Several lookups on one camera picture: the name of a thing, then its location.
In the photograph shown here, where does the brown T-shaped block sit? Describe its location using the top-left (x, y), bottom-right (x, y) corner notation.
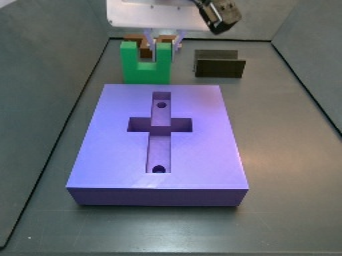
top-left (125, 34), bottom-right (177, 59)

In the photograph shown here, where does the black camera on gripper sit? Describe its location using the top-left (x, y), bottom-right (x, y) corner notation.
top-left (192, 0), bottom-right (242, 35)

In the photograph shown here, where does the purple board with cross slot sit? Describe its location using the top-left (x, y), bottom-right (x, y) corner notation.
top-left (67, 84), bottom-right (249, 206)

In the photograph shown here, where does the green U-shaped block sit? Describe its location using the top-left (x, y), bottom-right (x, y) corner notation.
top-left (121, 41), bottom-right (173, 84)

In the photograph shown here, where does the black angle bracket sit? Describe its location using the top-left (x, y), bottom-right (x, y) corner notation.
top-left (194, 50), bottom-right (246, 78)

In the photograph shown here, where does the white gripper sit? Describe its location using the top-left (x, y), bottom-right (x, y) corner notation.
top-left (106, 0), bottom-right (209, 62)

